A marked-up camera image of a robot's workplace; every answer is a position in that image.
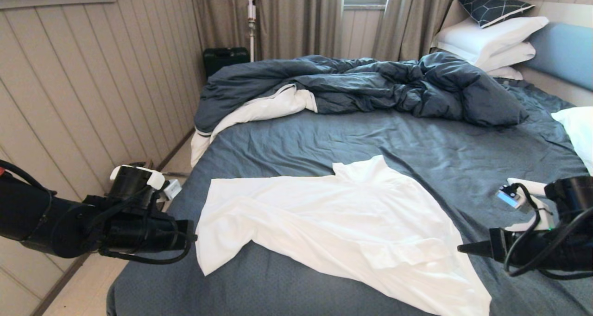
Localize wide beige curtain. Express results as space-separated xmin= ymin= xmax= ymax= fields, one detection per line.
xmin=188 ymin=0 xmax=344 ymax=62

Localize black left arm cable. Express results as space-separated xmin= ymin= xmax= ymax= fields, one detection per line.
xmin=0 ymin=161 xmax=193 ymax=265

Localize white pillow without stack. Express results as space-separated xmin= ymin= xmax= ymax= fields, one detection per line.
xmin=551 ymin=106 xmax=593 ymax=177

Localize white stick vacuum cleaner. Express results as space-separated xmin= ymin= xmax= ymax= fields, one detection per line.
xmin=247 ymin=0 xmax=257 ymax=62

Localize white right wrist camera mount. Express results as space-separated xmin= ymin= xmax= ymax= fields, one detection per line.
xmin=497 ymin=183 xmax=555 ymax=233

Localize blue patterned bed sheet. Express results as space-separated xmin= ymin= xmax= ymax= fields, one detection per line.
xmin=106 ymin=77 xmax=593 ymax=316

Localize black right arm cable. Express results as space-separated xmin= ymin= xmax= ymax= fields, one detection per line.
xmin=504 ymin=183 xmax=593 ymax=280

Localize beige upholstered bed frame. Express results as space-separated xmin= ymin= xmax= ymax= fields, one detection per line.
xmin=518 ymin=65 xmax=593 ymax=107

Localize narrow beige curtain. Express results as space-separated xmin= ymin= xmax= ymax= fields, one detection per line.
xmin=372 ymin=0 xmax=487 ymax=62

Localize blue duvet with white lining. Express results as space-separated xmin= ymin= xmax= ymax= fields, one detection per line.
xmin=191 ymin=52 xmax=530 ymax=168

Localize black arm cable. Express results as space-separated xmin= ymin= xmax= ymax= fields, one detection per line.
xmin=0 ymin=161 xmax=193 ymax=265
xmin=504 ymin=183 xmax=593 ymax=280

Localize black suitcase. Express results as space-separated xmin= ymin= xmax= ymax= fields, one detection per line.
xmin=203 ymin=46 xmax=251 ymax=78

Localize long white remote control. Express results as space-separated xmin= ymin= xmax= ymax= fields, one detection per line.
xmin=507 ymin=177 xmax=549 ymax=197

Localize flat white pillow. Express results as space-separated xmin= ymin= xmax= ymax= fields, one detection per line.
xmin=486 ymin=66 xmax=524 ymax=80

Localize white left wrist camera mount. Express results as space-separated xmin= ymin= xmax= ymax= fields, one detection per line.
xmin=110 ymin=164 xmax=182 ymax=201

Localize large white pillow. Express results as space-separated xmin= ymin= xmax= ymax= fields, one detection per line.
xmin=431 ymin=15 xmax=551 ymax=66

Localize medium white pillow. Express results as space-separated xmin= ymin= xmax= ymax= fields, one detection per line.
xmin=477 ymin=41 xmax=537 ymax=72

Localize blue padded headboard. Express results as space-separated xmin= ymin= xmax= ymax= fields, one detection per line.
xmin=526 ymin=22 xmax=593 ymax=92

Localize white t-shirt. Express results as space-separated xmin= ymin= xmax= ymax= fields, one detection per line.
xmin=196 ymin=155 xmax=492 ymax=316

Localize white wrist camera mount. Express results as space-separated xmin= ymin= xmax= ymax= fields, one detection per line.
xmin=497 ymin=183 xmax=555 ymax=233
xmin=110 ymin=164 xmax=182 ymax=201

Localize dark geometric patterned cushion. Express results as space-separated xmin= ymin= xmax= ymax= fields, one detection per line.
xmin=458 ymin=0 xmax=536 ymax=28

